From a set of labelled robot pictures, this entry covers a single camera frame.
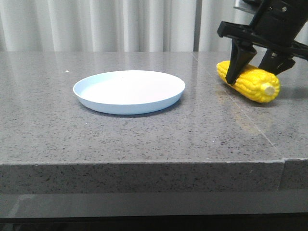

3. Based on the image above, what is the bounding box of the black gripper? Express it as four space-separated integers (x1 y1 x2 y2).
217 0 308 85

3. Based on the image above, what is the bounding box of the yellow plastic corn cob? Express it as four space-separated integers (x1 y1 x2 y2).
229 65 281 103

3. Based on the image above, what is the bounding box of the light blue round plate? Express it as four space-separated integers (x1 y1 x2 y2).
73 70 185 115

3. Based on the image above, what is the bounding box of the white pleated curtain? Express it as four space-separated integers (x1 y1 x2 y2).
0 0 253 52

